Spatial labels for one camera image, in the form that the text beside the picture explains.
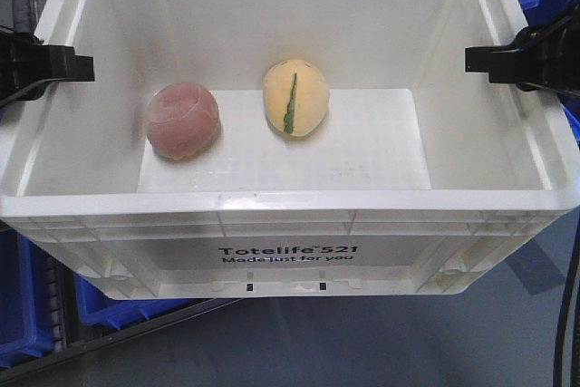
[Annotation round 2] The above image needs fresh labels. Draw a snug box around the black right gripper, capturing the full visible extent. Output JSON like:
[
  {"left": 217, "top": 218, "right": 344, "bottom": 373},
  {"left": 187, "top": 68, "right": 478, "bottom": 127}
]
[{"left": 464, "top": 2, "right": 579, "bottom": 97}]

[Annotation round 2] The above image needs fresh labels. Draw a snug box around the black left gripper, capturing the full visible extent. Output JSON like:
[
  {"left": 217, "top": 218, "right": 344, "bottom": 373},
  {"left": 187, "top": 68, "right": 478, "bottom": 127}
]
[{"left": 1, "top": 25, "right": 95, "bottom": 109}]

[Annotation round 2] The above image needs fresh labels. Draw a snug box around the white plastic tote crate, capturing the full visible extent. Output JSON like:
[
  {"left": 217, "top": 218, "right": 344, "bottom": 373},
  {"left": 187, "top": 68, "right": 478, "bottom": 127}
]
[{"left": 1, "top": 0, "right": 579, "bottom": 299}]

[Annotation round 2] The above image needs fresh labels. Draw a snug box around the blue plastic bin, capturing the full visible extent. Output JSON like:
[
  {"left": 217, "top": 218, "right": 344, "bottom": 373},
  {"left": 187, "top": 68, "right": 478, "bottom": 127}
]
[
  {"left": 1, "top": 230, "right": 55, "bottom": 369},
  {"left": 74, "top": 275, "right": 201, "bottom": 331}
]

